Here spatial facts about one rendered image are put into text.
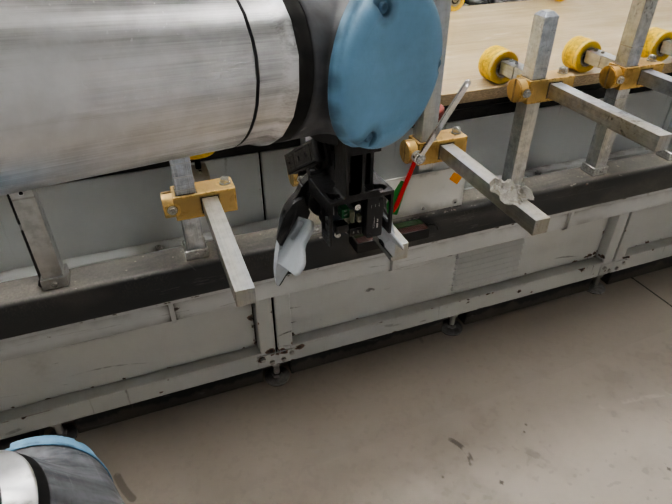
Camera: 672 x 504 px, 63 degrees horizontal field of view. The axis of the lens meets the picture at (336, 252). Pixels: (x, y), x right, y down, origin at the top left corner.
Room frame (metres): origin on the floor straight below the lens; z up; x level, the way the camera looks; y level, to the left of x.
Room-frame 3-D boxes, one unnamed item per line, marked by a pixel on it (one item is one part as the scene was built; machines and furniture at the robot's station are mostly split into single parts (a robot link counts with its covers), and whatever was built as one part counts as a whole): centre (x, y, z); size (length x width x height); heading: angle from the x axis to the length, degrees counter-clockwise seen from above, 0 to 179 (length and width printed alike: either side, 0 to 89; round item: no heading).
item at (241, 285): (0.82, 0.21, 0.82); 0.44 x 0.03 x 0.04; 21
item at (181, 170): (0.90, 0.28, 0.90); 0.04 x 0.04 x 0.48; 21
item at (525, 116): (1.16, -0.42, 0.86); 0.04 x 0.04 x 0.48; 21
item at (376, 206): (0.51, -0.01, 1.08); 0.09 x 0.08 x 0.12; 23
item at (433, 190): (1.04, -0.17, 0.75); 0.26 x 0.01 x 0.10; 111
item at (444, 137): (1.09, -0.21, 0.85); 0.14 x 0.06 x 0.05; 111
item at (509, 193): (0.86, -0.31, 0.87); 0.09 x 0.07 x 0.02; 21
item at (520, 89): (1.17, -0.44, 0.95); 0.14 x 0.06 x 0.05; 111
